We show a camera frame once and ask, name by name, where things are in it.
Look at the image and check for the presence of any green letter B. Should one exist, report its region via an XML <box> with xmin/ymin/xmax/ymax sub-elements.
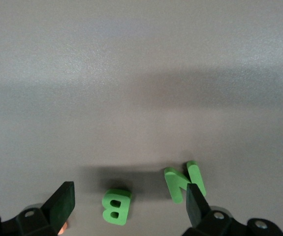
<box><xmin>101</xmin><ymin>188</ymin><xmax>132</xmax><ymax>226</ymax></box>

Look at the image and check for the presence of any brown table cover sheet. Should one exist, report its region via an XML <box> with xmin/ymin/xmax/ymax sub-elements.
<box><xmin>0</xmin><ymin>0</ymin><xmax>283</xmax><ymax>236</ymax></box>

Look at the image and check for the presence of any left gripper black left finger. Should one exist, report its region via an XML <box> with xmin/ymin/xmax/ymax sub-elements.
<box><xmin>0</xmin><ymin>181</ymin><xmax>75</xmax><ymax>236</ymax></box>

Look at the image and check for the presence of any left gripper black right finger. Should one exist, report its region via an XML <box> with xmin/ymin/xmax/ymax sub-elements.
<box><xmin>182</xmin><ymin>183</ymin><xmax>283</xmax><ymax>236</ymax></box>

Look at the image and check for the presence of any green letter N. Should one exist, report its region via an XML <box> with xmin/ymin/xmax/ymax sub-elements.
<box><xmin>163</xmin><ymin>160</ymin><xmax>207</xmax><ymax>204</ymax></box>

